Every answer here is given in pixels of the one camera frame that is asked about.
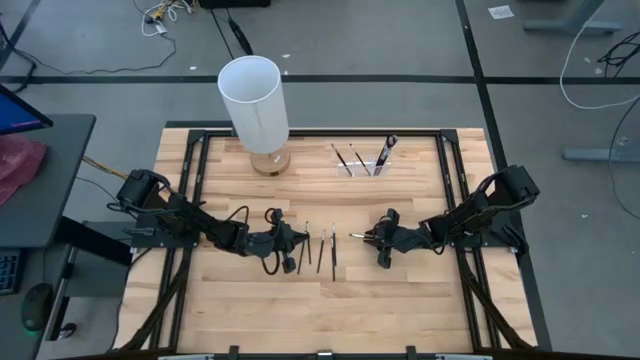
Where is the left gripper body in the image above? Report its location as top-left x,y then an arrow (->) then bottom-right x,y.
260,209 -> 298,275

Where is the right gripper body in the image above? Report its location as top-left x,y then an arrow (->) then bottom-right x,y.
373,209 -> 424,270

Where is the red-tipped thin makeup brush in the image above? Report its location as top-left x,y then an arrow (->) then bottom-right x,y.
330,142 -> 354,178

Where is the clear acrylic brush organizer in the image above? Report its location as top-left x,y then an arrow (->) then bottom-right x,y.
336,157 -> 392,178

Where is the fan makeup brush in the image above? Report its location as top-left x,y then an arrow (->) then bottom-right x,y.
373,133 -> 400,178

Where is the white shade wooden base lamp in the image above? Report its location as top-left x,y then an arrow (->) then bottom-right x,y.
216,54 -> 292,178

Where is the grey desk foot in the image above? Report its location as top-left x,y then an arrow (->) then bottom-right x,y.
561,137 -> 640,165
522,0 -> 624,37

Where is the black side desk leg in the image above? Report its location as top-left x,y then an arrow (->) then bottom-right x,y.
43,215 -> 135,342

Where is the dark grey side desk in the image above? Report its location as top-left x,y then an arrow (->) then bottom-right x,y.
0,113 -> 97,250

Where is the black box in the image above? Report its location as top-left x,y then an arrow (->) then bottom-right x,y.
198,0 -> 272,9

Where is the white paper sheet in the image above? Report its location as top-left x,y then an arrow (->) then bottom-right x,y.
487,4 -> 516,21

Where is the black computer mouse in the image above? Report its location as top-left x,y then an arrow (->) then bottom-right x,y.
20,282 -> 55,334

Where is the pink cloth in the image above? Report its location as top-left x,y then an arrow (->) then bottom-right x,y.
0,134 -> 49,207

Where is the black keyboard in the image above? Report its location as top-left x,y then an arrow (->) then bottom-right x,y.
0,249 -> 22,297

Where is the computer monitor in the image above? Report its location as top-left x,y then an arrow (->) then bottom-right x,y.
0,82 -> 55,136

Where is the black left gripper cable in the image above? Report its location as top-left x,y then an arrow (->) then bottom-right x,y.
260,248 -> 282,277

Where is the black metal table frame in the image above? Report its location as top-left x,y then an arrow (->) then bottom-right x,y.
117,128 -> 536,360

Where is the black power adapter with cable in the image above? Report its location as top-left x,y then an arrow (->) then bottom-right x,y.
209,7 -> 255,57

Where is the thin black floor cable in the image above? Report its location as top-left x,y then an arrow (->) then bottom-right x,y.
0,19 -> 179,96

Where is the white floor cable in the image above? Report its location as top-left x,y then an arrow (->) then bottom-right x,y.
558,0 -> 640,111

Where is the white and yellow cable bundle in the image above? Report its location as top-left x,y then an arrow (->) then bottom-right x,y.
130,0 -> 195,39

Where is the black cable tangle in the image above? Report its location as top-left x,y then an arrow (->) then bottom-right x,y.
596,30 -> 640,79

